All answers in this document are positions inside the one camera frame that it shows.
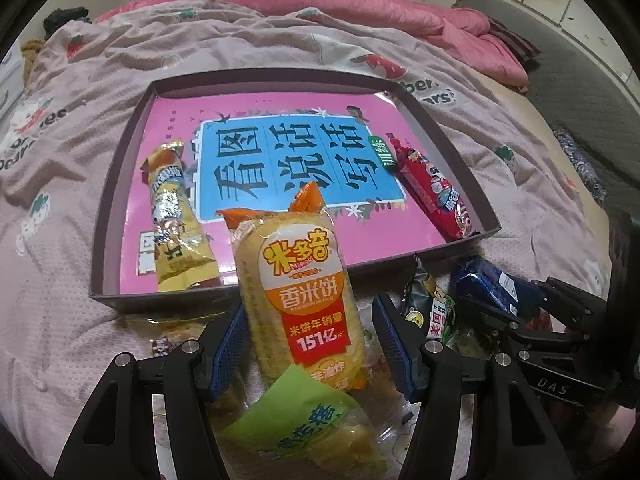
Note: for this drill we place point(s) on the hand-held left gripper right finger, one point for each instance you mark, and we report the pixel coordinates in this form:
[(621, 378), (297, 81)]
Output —
[(395, 345)]

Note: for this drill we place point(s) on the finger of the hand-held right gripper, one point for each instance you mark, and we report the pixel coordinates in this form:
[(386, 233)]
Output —
[(570, 300), (500, 317)]

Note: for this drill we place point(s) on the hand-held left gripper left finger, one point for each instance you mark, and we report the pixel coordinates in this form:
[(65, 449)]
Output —
[(227, 355)]

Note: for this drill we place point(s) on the dark blue snack packet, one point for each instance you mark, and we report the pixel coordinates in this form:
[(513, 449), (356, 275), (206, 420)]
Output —
[(485, 280)]

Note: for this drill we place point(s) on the black cartoon snack packet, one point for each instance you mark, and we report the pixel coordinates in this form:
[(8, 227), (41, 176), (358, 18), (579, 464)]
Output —
[(425, 305)]

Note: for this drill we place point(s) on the yellow orange rice cracker packet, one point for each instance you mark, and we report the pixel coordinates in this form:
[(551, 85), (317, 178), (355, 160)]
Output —
[(300, 300)]

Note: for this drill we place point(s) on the dark purple cardboard box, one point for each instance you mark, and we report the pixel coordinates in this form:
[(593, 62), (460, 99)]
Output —
[(150, 304)]

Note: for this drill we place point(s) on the light green snack packet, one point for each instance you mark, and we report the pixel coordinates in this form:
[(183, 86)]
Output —
[(295, 420)]

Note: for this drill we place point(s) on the clear packet with green label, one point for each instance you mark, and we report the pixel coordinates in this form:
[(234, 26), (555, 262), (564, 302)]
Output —
[(470, 342)]

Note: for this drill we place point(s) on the small printed candy wrapper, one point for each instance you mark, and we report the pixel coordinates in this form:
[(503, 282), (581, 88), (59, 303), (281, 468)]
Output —
[(160, 346)]

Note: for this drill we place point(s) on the dark patterned cloth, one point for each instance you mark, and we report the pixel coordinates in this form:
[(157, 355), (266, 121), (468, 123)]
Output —
[(580, 165)]

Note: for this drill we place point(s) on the red snack packet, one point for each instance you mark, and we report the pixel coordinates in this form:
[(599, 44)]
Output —
[(435, 190)]

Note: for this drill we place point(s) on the yellow snack packet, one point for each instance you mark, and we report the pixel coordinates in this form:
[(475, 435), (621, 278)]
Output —
[(172, 220)]

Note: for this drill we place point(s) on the pink picture book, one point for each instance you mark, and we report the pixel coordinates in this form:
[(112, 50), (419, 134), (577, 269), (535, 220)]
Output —
[(310, 150)]

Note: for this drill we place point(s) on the grey headboard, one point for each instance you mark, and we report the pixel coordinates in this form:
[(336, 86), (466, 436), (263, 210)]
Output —
[(575, 75)]

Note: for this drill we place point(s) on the printed strawberry blanket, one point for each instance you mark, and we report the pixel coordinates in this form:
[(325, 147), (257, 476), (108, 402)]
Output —
[(75, 185)]

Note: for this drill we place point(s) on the dark striped pillow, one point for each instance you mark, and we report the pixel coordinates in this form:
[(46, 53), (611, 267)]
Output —
[(515, 40)]

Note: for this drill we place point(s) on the pink quilt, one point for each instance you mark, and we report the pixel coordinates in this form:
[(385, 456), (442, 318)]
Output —
[(350, 5)]

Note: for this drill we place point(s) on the brown woven item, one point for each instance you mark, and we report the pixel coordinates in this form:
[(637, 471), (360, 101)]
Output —
[(32, 49)]

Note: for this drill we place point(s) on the pile of dark clothes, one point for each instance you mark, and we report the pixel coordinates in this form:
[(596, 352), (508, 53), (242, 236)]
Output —
[(65, 17)]

